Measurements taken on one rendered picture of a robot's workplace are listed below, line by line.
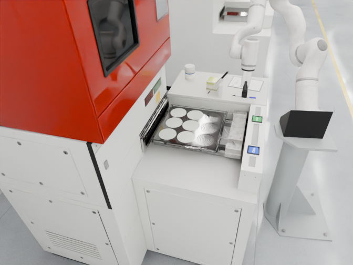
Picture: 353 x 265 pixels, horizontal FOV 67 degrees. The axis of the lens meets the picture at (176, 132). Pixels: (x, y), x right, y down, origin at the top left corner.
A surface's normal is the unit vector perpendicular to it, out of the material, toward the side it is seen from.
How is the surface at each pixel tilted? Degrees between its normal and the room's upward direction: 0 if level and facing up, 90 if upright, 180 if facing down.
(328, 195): 0
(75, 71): 90
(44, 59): 90
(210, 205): 90
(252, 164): 0
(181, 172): 0
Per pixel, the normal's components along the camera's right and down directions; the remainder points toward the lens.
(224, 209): -0.29, 0.62
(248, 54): -0.43, 0.45
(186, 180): -0.04, -0.78
